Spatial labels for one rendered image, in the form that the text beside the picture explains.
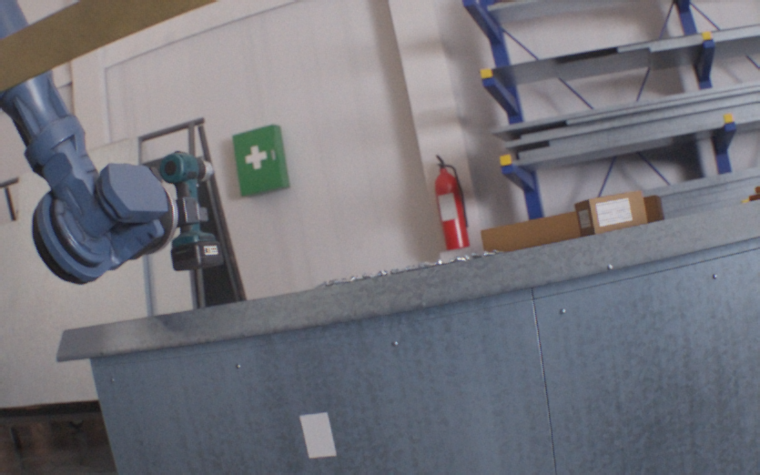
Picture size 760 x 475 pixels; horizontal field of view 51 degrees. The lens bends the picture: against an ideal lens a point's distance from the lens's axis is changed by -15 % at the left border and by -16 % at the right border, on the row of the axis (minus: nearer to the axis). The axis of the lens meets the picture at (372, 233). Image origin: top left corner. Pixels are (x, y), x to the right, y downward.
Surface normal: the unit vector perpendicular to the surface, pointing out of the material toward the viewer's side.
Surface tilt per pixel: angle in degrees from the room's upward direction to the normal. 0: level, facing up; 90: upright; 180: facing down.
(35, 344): 78
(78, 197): 101
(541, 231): 90
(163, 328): 67
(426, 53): 90
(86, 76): 90
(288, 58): 90
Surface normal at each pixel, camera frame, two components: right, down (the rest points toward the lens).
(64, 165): -0.18, 0.18
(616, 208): 0.15, -0.07
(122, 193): 0.81, -0.52
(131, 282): -0.27, -0.21
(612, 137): -0.30, 0.00
